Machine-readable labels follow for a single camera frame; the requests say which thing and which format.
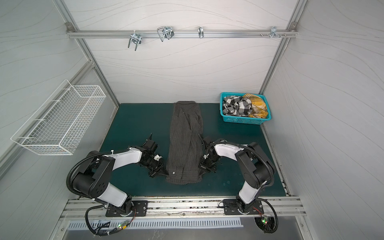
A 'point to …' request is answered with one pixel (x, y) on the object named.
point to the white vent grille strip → (173, 223)
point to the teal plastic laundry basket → (249, 120)
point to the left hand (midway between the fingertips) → (171, 171)
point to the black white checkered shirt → (236, 105)
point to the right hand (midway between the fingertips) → (201, 170)
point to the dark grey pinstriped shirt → (185, 152)
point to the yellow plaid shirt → (259, 108)
